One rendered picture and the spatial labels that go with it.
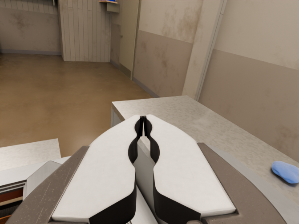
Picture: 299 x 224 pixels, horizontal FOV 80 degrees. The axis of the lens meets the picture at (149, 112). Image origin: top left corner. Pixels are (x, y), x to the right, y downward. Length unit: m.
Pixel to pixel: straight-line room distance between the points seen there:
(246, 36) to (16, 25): 6.57
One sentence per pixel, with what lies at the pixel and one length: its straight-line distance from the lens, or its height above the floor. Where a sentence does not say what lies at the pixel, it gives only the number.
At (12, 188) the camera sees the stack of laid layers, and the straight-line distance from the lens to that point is 0.99.
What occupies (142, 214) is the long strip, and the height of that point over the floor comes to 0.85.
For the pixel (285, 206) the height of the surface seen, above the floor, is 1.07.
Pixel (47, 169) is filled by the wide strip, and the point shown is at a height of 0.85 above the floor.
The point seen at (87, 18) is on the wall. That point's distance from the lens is 6.62.
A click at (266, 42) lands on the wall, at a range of 2.39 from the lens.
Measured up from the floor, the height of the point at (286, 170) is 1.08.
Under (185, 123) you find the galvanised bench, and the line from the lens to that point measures 1.01.
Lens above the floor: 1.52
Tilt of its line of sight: 27 degrees down
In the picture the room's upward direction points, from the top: 9 degrees clockwise
